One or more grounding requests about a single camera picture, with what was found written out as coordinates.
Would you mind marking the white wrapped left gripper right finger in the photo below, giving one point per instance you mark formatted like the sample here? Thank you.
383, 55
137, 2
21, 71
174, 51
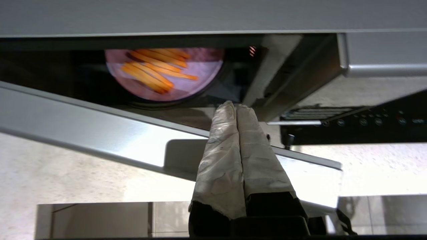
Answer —
263, 173

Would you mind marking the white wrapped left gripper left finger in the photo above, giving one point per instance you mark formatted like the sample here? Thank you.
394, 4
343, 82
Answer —
220, 173

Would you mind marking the lilac round plate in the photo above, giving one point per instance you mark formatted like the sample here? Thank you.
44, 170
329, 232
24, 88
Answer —
208, 68

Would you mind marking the long orange french fry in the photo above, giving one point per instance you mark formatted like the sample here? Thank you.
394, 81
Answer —
176, 75

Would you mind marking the silver Panasonic microwave oven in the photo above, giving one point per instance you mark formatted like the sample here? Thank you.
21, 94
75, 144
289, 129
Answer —
200, 16

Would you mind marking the cabinet front panel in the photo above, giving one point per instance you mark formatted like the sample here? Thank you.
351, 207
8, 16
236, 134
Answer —
100, 220
383, 213

